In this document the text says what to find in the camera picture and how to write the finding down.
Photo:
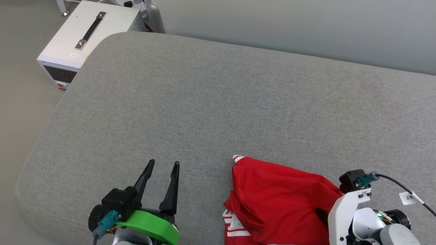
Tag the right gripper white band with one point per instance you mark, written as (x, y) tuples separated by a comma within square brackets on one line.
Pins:
[(340, 217)]

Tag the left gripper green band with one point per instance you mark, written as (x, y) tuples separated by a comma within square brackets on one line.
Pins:
[(153, 224)]

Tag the red and white garment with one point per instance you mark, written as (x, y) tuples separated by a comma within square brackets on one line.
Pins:
[(279, 200)]

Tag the grey fabric sofa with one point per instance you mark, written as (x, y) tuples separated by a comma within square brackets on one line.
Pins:
[(204, 102)]

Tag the white power supply box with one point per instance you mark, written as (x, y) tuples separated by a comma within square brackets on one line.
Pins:
[(68, 37)]

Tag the white power strip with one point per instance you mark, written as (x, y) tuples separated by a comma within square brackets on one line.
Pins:
[(131, 3)]

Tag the white table leg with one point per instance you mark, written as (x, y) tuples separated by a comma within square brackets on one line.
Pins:
[(63, 8)]

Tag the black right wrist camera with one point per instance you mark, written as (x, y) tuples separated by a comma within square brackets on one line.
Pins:
[(349, 180)]

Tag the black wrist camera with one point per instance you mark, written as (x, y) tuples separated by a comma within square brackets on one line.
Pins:
[(349, 180), (117, 202)]

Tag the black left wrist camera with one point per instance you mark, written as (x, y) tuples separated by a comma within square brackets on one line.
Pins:
[(117, 202)]

